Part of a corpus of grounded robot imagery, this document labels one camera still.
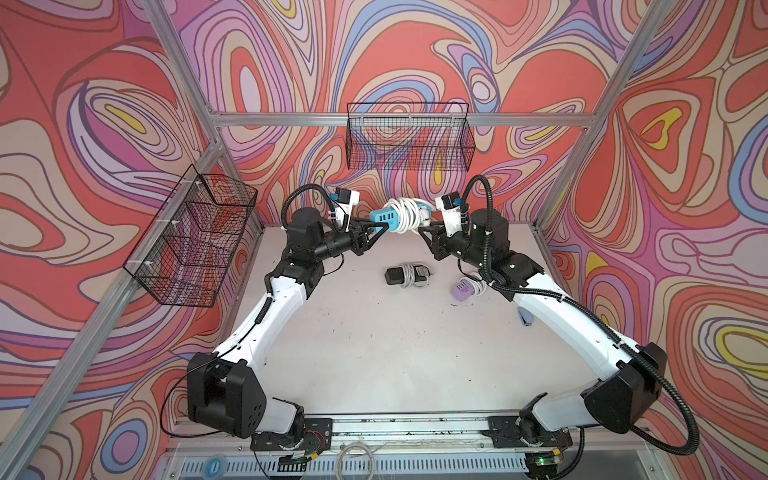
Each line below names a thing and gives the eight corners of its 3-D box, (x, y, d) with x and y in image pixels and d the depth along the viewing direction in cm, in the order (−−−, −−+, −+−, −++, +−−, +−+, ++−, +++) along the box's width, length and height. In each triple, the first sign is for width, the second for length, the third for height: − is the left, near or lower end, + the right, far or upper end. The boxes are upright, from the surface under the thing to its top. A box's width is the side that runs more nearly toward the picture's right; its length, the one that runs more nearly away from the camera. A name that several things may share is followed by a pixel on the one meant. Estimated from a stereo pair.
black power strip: (388, 293, 101) (388, 282, 96) (385, 278, 105) (385, 267, 100) (431, 286, 103) (433, 275, 98) (426, 272, 107) (428, 261, 102)
